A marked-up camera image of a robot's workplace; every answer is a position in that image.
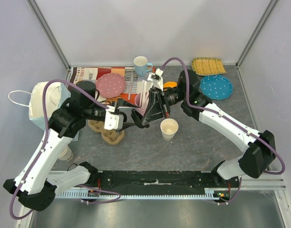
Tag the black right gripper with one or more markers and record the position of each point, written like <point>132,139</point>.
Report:
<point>161,102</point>

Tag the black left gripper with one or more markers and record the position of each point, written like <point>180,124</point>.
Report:
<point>125,125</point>

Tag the black plastic cup lid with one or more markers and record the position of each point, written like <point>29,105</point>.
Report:
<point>137,118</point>

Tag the white paper coffee cup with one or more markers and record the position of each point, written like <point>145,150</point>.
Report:
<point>169,127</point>

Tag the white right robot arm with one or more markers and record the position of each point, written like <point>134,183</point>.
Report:
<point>258,148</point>

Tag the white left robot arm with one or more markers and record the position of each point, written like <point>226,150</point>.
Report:
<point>34,188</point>

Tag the pink straw holder cup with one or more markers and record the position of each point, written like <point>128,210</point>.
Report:
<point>138,101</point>

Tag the brown cardboard cup carrier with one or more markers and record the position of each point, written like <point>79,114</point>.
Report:
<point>109,136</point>

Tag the white wrapped straw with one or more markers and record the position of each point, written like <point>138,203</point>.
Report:
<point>144,94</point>

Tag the colourful striped placemat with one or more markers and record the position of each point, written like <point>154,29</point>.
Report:
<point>80,78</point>

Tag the pink polka dot plate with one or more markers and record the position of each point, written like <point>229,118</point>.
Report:
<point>111,85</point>

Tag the orange bowl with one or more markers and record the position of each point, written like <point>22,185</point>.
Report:
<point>168,85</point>

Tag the grey table knife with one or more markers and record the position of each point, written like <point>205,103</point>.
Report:
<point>131,85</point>

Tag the light blue mug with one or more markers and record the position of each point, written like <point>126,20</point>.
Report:
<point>142,66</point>

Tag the blue polka dot plate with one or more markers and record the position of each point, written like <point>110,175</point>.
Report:
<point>216,87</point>

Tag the yellow woven tray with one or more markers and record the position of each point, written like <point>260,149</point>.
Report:
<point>208,66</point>

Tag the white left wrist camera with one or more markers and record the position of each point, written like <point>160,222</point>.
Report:
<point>111,118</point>

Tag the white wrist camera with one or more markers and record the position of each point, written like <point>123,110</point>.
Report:
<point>111,118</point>
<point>156,79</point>

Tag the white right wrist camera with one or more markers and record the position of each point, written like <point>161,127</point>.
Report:
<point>156,79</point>

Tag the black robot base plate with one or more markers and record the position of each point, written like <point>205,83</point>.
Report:
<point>159,182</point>

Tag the silver fork pink handle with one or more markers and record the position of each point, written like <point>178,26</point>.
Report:
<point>90,74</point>

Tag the grey slotted cable duct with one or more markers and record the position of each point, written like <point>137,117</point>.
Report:
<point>84,194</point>

